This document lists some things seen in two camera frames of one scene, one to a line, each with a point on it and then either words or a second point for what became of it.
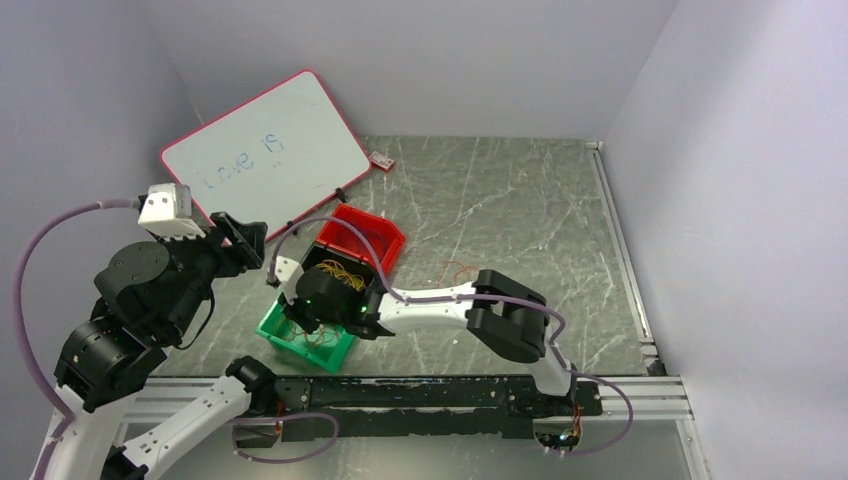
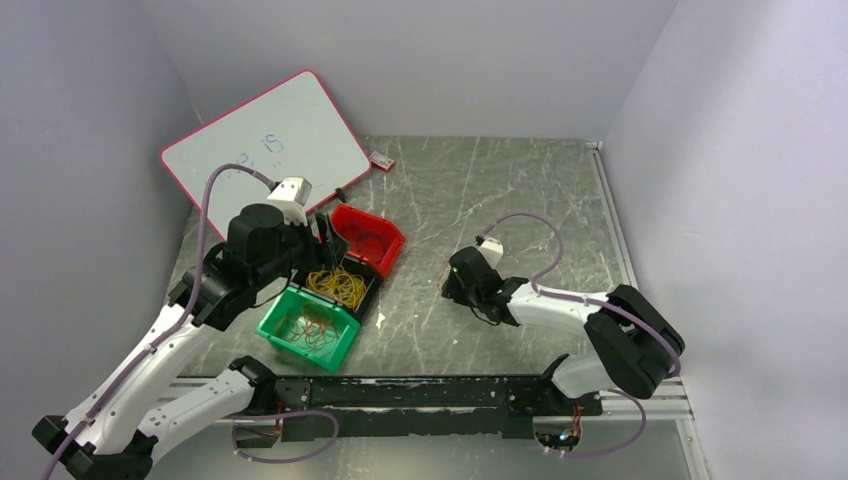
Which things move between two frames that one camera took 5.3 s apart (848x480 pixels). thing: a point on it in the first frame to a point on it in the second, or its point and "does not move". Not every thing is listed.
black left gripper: (247, 248) to (323, 255)
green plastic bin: (326, 346) does not move
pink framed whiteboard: (272, 160) does not move
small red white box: (381, 161) does not move
